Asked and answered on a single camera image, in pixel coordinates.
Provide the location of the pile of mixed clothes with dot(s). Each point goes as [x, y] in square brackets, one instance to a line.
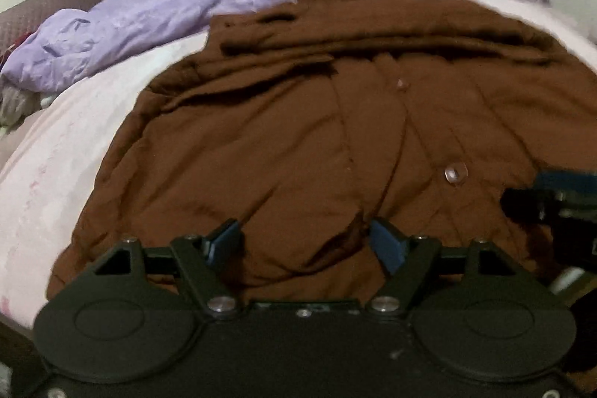
[18, 102]

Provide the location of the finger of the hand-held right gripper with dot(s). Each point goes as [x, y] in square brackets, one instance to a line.
[527, 198]

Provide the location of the maroon pillow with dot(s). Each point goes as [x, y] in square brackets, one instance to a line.
[42, 8]

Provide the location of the pink bed sheet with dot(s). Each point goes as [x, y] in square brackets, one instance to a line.
[56, 174]

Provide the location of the purple quilt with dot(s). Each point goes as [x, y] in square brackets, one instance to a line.
[163, 15]

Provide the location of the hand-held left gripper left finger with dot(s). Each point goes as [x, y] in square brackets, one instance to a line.
[227, 236]

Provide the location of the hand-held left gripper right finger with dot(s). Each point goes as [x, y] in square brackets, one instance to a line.
[387, 242]

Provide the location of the brown button shirt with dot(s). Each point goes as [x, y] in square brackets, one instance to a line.
[280, 137]

